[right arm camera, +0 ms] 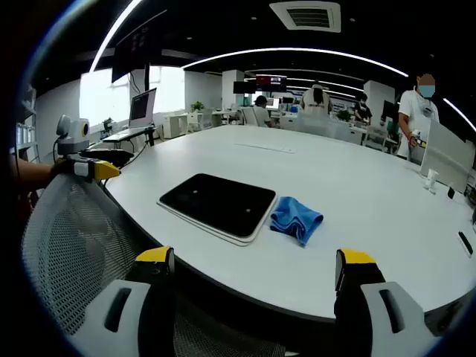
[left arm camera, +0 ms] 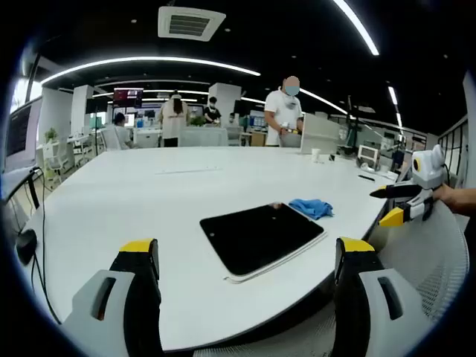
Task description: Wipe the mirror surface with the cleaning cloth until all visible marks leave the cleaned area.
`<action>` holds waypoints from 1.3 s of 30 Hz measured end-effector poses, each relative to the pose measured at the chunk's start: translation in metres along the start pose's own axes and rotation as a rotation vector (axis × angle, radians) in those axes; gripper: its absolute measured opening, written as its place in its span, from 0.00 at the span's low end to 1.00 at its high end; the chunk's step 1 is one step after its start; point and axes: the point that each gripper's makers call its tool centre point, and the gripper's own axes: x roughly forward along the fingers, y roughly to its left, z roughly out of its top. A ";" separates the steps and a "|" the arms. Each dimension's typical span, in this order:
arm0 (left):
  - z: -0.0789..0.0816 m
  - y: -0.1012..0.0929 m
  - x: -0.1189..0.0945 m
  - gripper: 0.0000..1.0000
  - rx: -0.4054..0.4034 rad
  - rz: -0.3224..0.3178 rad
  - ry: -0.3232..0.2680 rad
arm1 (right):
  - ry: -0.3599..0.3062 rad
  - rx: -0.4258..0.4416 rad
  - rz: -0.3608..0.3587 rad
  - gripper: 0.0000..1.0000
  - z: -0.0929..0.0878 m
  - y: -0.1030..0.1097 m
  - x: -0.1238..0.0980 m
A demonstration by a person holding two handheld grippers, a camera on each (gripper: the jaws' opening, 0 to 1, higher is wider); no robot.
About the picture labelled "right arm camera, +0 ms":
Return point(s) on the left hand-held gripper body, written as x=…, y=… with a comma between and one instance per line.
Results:
x=74, y=134

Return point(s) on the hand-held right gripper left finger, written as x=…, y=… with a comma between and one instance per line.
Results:
x=130, y=305

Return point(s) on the black standing laptop desk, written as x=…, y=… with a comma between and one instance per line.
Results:
x=151, y=135

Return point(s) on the ceiling air conditioner vent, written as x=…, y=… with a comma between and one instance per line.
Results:
x=306, y=15

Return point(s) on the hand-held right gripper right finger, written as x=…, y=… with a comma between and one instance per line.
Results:
x=375, y=308

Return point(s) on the black tablet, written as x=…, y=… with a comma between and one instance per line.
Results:
x=219, y=206

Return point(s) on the blue cleaning cloth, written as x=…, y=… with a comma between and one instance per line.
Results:
x=295, y=219

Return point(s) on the small black object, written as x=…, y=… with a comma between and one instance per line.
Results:
x=451, y=192

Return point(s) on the person's left hand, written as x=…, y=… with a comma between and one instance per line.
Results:
x=61, y=167

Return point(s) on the white low cabinet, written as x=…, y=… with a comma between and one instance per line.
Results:
x=178, y=124

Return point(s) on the small white bottle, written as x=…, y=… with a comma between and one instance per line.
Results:
x=431, y=180

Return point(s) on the flat black device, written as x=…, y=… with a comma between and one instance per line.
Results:
x=465, y=243

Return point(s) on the small green potted plant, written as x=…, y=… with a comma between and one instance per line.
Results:
x=108, y=122

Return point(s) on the black power adapter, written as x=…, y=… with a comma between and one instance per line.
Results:
x=108, y=154

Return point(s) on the white desk divider panel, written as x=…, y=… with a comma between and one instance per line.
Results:
x=446, y=156

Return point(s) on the large black monitor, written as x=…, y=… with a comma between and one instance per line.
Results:
x=134, y=48

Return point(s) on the grey storage shelf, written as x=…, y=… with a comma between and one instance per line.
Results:
x=28, y=126

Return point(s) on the open grey laptop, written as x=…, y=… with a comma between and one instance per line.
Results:
x=143, y=109

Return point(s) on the grey mesh office chair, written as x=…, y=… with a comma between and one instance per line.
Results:
x=74, y=245

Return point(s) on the red wall screen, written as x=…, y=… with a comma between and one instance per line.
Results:
x=271, y=82

